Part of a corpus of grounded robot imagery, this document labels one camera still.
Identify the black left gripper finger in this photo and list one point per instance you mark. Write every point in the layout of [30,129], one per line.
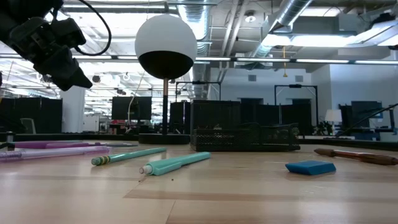
[59,67]
[82,82]

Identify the clear purple pen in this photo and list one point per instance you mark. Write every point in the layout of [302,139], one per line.
[62,152]

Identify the teal pencil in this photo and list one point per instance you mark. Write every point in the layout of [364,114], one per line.
[130,155]

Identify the thick teal pen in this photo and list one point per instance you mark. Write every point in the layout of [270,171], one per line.
[180,161]

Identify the blue eraser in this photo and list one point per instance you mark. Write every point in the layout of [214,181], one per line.
[311,167]

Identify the brown pen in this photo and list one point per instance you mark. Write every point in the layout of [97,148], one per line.
[357,156]

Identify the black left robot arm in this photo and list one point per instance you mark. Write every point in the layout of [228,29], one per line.
[18,11]

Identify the black office partition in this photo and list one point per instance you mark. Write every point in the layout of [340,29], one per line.
[270,115]
[178,118]
[46,115]

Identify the grey office chair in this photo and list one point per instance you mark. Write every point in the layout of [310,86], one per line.
[29,126]

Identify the black mesh desk organizer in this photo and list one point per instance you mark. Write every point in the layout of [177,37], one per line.
[217,140]

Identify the black computer monitor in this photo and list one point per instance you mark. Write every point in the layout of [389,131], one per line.
[124,107]

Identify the white globe lamp black base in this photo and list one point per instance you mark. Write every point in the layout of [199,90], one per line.
[166,37]

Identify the round ceiling sensor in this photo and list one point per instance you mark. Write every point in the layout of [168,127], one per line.
[250,18]

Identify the small background plant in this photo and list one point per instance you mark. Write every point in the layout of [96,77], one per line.
[323,128]

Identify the white shade table lamp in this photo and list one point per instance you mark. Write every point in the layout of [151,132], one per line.
[333,115]

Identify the dark wide monitor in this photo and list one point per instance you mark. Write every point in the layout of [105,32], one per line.
[367,112]

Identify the black slanted rod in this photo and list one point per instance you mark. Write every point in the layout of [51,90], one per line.
[367,119]

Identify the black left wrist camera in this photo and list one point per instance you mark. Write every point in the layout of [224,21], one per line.
[68,32]

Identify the silver ceiling duct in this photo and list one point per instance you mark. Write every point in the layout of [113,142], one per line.
[292,11]
[203,18]

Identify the black gantry frame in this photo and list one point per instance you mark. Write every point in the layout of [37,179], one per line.
[295,86]

